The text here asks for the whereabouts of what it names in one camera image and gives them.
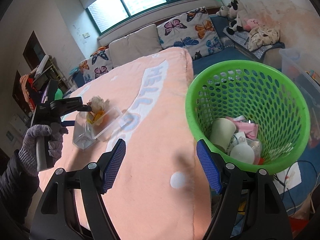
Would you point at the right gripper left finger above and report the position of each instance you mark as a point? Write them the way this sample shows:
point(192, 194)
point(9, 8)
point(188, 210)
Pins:
point(72, 205)

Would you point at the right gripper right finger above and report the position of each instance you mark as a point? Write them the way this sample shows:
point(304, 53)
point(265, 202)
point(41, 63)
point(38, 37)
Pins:
point(250, 206)

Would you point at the clear plastic food container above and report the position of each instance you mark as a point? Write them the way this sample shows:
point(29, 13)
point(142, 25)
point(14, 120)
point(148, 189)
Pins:
point(98, 124)

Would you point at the left forearm black sleeve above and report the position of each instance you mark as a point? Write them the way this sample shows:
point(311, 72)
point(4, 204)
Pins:
point(17, 190)

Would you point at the left hand in grey glove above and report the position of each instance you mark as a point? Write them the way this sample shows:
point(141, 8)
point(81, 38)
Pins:
point(41, 148)

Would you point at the cluttered metal rack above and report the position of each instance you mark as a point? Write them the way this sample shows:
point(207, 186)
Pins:
point(34, 83)

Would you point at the left butterfly cushion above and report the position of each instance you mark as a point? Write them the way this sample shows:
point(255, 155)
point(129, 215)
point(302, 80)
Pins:
point(97, 65)

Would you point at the butterfly cushion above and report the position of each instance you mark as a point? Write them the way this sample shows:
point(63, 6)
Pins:
point(193, 31)
point(97, 65)

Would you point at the pink paper packet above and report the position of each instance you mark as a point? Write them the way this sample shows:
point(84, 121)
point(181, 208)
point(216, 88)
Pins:
point(250, 129)

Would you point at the white paper cup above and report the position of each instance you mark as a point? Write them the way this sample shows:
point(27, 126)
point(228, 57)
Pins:
point(222, 132)

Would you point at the peach Hello blanket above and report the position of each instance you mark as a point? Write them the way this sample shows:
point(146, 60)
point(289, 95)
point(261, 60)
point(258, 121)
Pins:
point(160, 191)

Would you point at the green perforated plastic basket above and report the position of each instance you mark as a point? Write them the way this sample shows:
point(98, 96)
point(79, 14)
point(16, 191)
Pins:
point(261, 94)

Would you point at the beige cushion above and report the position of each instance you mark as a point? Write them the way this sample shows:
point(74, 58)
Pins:
point(143, 42)

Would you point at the clear plastic storage bin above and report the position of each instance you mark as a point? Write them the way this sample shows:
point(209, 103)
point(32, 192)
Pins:
point(303, 69)

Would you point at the right butterfly cushion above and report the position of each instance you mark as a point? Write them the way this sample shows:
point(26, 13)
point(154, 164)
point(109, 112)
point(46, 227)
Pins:
point(193, 31)

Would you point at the checkered blue white mat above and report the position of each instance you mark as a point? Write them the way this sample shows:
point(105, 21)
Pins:
point(241, 38)

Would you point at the cream patterned cloth bundle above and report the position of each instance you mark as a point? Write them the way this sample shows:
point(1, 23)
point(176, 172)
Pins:
point(262, 36)

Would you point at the pink plush toy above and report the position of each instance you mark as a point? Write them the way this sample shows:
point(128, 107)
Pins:
point(251, 23)

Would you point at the grey plush toy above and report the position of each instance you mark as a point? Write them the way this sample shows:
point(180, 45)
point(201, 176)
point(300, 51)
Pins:
point(224, 11)

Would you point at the black white cow plush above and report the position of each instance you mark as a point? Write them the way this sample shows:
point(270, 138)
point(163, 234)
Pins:
point(236, 15)

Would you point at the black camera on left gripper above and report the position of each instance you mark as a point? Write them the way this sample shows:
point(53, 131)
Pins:
point(50, 91)

